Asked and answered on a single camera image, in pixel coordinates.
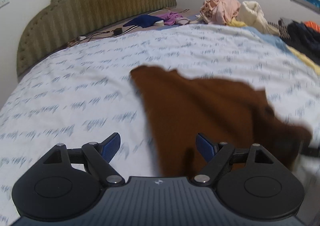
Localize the cream white jacket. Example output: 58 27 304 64
236 1 280 36

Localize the white script-print quilt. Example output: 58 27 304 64
1 24 319 225

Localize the olive green padded headboard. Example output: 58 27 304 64
16 0 177 76

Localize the pink clothes pile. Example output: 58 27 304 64
200 0 241 25

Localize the purple garment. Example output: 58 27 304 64
157 11 190 26

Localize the dark blue cloth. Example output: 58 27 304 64
123 15 164 28

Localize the black patterned garment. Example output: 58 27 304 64
267 17 293 39

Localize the dark navy clothes pile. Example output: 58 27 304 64
282 21 319 65

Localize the black charger with cables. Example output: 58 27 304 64
67 28 124 48

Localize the yellow garment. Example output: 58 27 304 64
226 18 247 28

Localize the light blue garment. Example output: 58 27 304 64
244 27 291 54

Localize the brown knit sweater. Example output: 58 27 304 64
131 66 312 177

